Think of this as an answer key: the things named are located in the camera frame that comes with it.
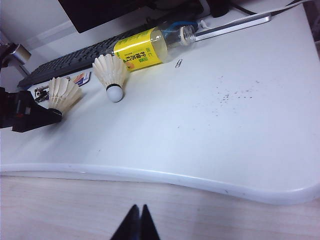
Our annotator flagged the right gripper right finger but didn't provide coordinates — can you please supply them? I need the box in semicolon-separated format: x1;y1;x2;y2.
141;204;161;240

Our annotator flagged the metal key bunch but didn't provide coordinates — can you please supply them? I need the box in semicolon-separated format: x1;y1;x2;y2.
33;86;50;102

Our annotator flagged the white raised desk board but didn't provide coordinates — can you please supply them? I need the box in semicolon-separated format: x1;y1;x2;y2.
0;0;320;206

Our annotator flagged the black keyboard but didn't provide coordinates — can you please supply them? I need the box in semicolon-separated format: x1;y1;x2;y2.
16;29;145;88

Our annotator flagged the black computer monitor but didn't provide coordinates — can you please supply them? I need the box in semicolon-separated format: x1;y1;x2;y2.
57;0;151;34

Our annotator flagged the black cable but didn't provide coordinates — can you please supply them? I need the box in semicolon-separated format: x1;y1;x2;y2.
211;0;258;18

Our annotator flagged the black monitor base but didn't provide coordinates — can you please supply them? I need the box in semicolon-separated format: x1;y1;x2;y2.
146;0;205;26

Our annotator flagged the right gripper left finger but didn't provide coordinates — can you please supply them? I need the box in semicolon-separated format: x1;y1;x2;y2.
109;204;141;240

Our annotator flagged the white feather shuttlecock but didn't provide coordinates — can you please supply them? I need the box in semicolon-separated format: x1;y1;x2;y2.
91;53;129;103
48;76;83;113

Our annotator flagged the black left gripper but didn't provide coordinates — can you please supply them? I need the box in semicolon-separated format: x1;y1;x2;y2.
0;86;63;133

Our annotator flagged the yellow label plastic bottle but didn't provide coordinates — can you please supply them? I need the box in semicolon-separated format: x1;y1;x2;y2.
112;23;196;73

